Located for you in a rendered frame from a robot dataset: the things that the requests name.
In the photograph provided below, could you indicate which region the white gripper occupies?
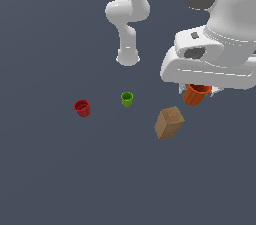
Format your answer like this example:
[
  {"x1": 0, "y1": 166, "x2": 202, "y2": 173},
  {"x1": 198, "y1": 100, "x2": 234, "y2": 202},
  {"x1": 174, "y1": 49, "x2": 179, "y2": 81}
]
[{"x1": 159, "y1": 45, "x2": 256, "y2": 98}]

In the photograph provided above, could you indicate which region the orange ribbed cup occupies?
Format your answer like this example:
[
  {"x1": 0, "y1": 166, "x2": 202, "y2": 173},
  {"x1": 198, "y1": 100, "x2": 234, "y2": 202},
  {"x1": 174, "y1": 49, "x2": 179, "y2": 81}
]
[{"x1": 182, "y1": 83, "x2": 213, "y2": 107}]

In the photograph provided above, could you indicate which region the brown wooden block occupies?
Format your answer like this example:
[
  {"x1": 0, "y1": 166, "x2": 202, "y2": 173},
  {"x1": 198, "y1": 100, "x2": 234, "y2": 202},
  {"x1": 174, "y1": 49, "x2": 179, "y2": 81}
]
[{"x1": 154, "y1": 105, "x2": 186, "y2": 141}]

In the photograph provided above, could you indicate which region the green ribbed cup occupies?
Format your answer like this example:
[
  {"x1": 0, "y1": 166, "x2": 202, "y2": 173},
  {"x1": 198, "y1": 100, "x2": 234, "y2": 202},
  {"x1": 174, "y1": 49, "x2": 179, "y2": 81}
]
[{"x1": 120, "y1": 91, "x2": 135, "y2": 108}]

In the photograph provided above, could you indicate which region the red ribbed cup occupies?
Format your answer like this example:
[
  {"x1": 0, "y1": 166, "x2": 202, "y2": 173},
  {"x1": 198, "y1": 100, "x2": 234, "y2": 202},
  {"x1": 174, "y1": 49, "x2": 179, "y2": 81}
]
[{"x1": 73, "y1": 98, "x2": 91, "y2": 118}]

